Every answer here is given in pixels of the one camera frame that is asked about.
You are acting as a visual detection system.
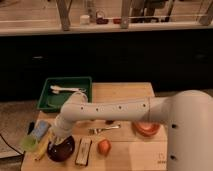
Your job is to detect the light blue towel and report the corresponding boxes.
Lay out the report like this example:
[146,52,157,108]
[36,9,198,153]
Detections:
[31,120,50,141]

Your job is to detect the orange round fruit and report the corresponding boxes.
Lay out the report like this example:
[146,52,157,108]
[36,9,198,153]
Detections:
[98,139,111,156]

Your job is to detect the white plastic spatula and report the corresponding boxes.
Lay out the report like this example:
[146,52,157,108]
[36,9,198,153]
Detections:
[50,85,85,94]

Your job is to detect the wooden rectangular block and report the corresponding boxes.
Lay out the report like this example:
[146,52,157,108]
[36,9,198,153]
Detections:
[75,138,92,166]

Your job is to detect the green plastic tray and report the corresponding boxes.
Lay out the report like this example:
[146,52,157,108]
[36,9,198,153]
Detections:
[37,76,92,113]

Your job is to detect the white cup on shelf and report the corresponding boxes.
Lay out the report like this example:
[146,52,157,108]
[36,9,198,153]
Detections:
[80,15,90,25]

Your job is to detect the orange red bowl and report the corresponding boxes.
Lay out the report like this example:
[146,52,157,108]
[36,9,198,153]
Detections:
[133,122,160,137]

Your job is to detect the yellow banana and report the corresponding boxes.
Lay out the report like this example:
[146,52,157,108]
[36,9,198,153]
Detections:
[34,132,52,161]

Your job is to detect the black cable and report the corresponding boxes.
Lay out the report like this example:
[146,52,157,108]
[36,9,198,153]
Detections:
[0,133,25,156]

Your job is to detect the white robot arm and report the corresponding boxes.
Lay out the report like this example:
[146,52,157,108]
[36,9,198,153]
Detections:
[52,90,213,171]

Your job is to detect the dark red basket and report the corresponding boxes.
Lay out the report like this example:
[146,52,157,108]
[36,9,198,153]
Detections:
[96,11,109,25]

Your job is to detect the silver metal fork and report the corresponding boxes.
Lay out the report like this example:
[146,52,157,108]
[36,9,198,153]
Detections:
[89,124,121,135]

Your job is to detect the dark purple bowl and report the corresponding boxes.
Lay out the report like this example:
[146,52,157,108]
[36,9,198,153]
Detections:
[47,136,75,162]

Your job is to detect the small red bowl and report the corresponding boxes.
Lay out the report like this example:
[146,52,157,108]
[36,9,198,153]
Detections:
[113,18,121,24]

